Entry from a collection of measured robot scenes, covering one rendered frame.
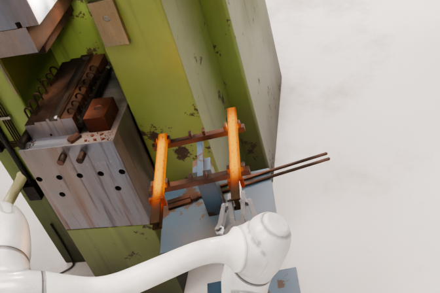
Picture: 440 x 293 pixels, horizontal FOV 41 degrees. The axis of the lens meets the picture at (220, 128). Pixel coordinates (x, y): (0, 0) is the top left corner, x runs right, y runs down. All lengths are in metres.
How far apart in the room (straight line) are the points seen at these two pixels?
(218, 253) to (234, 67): 1.40
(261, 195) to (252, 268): 0.74
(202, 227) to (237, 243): 0.70
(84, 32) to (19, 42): 0.54
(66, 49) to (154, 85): 0.58
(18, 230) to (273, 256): 0.57
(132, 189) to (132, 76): 0.43
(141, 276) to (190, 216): 0.76
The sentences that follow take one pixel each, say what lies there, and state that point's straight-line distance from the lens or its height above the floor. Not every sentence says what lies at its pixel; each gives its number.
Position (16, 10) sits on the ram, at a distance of 1.96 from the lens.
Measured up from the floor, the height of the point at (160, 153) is 0.94.
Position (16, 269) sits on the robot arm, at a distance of 1.31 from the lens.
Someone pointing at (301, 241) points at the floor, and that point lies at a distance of 2.74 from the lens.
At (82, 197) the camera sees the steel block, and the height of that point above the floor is 0.65.
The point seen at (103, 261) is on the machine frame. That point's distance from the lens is 2.63.
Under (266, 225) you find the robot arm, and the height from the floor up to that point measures 1.15.
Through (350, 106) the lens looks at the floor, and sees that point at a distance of 3.41.
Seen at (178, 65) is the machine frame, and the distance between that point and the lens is 2.06.
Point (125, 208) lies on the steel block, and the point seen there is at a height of 0.57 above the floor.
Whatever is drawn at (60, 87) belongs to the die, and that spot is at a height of 0.99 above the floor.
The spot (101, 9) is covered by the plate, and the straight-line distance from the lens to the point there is 1.99.
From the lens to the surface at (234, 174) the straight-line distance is 1.73.
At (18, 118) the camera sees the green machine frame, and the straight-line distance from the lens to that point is 2.45.
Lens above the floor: 2.10
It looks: 37 degrees down
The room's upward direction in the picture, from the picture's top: 17 degrees counter-clockwise
